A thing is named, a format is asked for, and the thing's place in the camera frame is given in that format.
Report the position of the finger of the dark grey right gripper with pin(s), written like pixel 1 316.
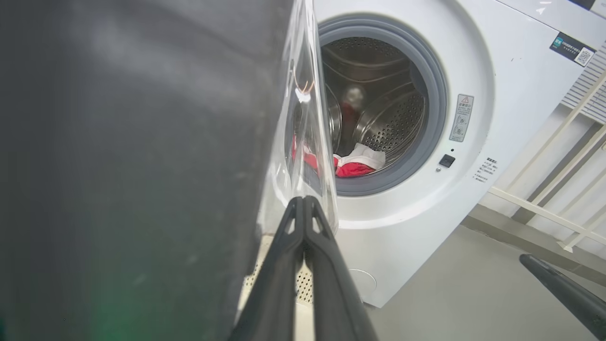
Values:
pixel 568 293

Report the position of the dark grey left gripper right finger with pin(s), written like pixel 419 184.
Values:
pixel 336 298

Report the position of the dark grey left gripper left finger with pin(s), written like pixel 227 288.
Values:
pixel 274 293

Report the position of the red and white garment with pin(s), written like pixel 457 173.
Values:
pixel 355 166

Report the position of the round glass washing machine door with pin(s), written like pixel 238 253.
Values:
pixel 142 142

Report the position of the cream perforated laundry basket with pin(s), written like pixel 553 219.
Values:
pixel 303 284

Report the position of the white front-load washing machine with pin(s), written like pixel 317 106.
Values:
pixel 511 123

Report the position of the round white filter cover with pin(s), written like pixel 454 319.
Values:
pixel 364 282

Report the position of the white metal railing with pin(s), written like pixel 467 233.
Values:
pixel 535 208

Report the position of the white slatted window blind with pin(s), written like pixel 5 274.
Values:
pixel 589 90

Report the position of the dark energy label sticker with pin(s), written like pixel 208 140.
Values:
pixel 570 48

